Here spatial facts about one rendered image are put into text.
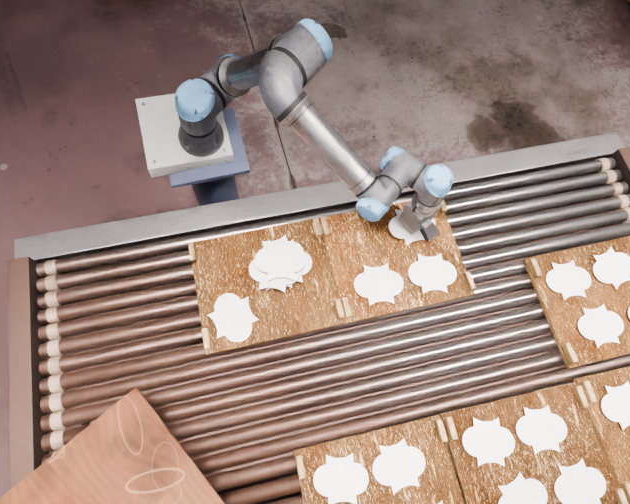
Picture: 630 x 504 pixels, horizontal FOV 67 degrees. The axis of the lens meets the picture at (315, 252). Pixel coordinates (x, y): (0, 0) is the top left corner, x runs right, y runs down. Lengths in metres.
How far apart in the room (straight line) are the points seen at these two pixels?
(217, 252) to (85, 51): 2.15
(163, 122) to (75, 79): 1.57
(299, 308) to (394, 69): 2.08
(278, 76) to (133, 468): 0.99
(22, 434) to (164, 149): 0.93
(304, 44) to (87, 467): 1.13
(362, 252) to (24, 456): 1.06
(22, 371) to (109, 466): 0.39
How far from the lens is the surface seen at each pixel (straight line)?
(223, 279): 1.46
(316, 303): 1.43
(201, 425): 1.41
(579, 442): 1.60
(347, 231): 1.52
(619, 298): 1.76
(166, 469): 1.31
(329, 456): 1.37
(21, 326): 1.58
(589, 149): 2.00
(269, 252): 1.43
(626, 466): 1.66
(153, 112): 1.80
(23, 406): 1.53
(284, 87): 1.18
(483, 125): 3.10
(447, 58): 3.35
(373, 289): 1.45
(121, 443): 1.34
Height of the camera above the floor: 2.31
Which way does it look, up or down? 69 degrees down
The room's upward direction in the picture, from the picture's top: 9 degrees clockwise
